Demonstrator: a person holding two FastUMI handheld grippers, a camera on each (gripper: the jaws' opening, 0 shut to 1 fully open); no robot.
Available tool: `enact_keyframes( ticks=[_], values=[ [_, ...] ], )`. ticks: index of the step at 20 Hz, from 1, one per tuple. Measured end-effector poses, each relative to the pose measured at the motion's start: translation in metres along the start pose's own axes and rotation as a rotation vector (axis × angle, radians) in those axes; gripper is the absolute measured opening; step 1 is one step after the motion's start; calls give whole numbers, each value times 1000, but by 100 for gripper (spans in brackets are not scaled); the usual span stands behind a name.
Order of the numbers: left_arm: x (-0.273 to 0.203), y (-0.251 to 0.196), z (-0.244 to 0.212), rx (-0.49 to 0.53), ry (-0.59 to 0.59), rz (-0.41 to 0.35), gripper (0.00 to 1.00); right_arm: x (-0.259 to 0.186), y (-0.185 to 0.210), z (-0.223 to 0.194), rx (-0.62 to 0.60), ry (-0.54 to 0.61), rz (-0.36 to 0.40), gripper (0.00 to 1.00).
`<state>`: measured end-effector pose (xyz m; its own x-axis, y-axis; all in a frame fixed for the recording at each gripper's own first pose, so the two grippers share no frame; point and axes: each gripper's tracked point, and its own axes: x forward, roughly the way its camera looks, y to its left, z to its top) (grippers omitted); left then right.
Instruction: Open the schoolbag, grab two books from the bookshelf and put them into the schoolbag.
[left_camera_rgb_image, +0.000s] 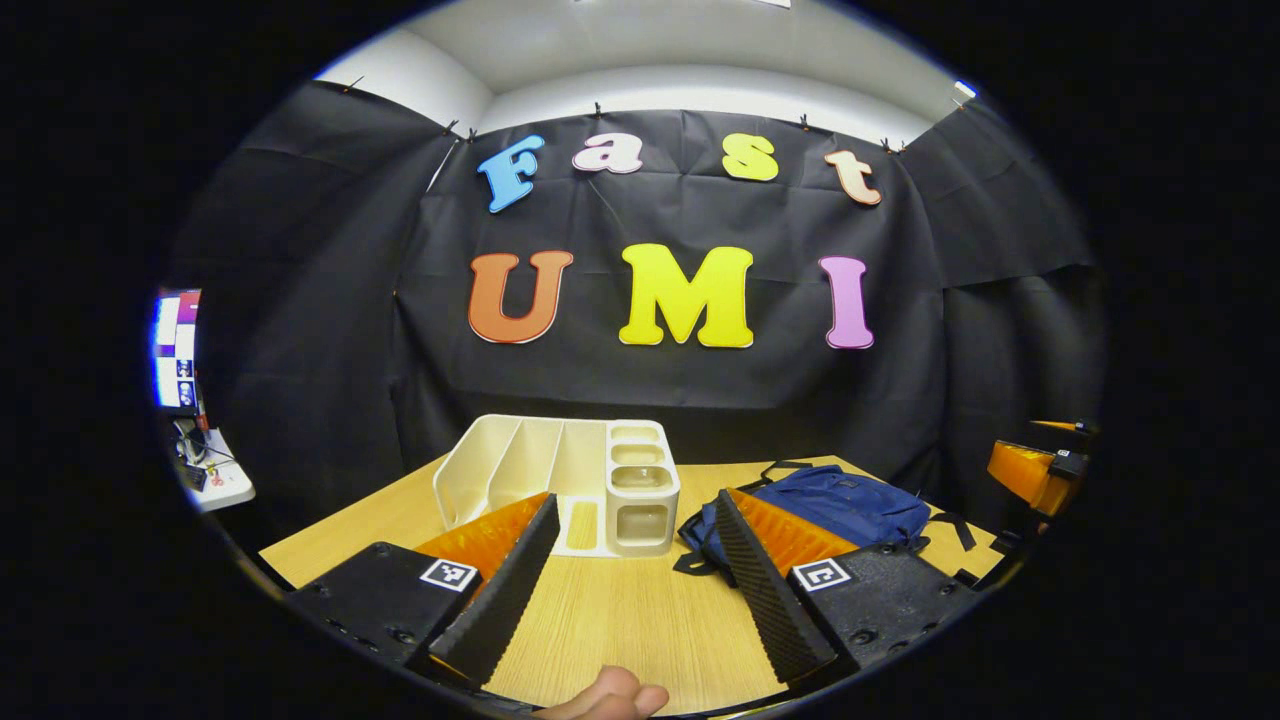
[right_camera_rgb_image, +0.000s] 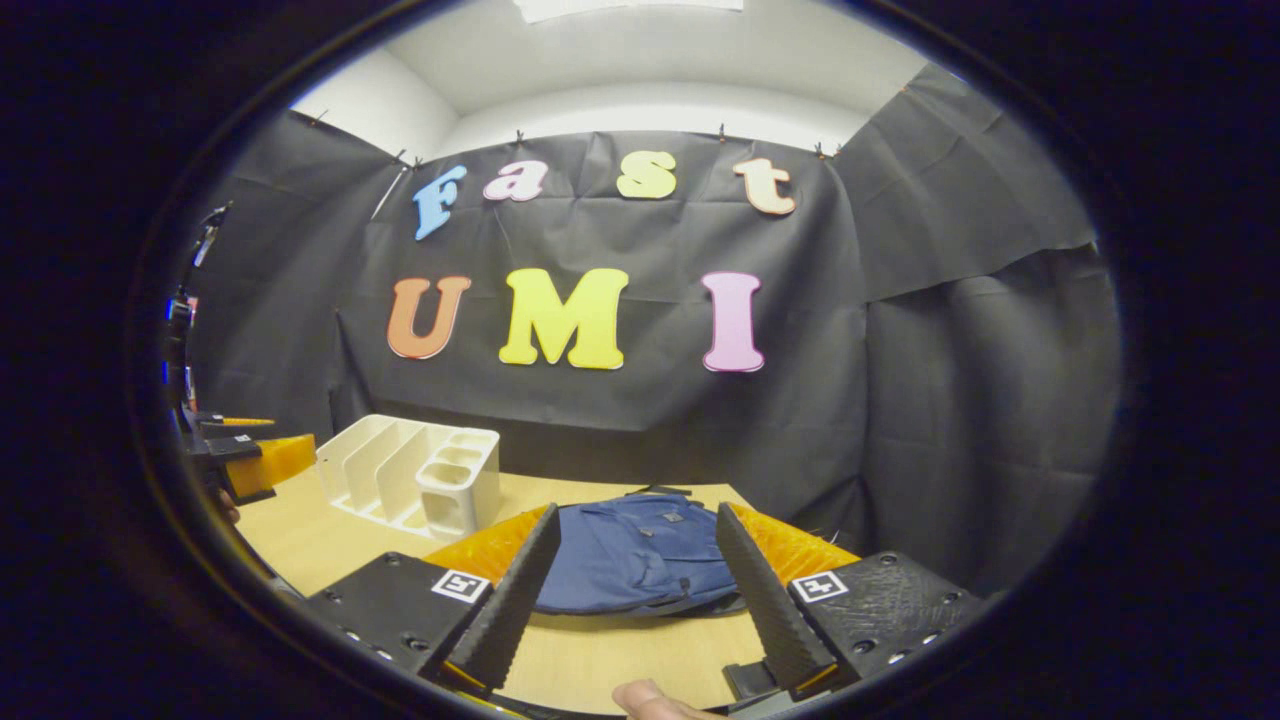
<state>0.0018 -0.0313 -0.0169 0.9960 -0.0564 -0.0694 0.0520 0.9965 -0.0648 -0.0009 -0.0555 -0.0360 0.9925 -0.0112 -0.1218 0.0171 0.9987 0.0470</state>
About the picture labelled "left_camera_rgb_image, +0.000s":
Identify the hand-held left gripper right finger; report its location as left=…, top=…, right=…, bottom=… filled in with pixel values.
left=715, top=487, right=979, bottom=686

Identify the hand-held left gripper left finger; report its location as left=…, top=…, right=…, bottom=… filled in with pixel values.
left=285, top=492, right=561, bottom=689

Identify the blue schoolbag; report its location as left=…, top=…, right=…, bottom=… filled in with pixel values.
left=672, top=460, right=979, bottom=576

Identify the cream plastic bookshelf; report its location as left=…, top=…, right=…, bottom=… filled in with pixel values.
left=432, top=413, right=682, bottom=559

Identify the black backdrop cloth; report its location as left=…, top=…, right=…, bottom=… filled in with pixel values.
left=165, top=80, right=1106, bottom=531

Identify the white side table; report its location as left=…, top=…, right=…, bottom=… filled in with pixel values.
left=172, top=415, right=257, bottom=513

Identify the computer screen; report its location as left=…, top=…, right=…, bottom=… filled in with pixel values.
left=152, top=288, right=203, bottom=411

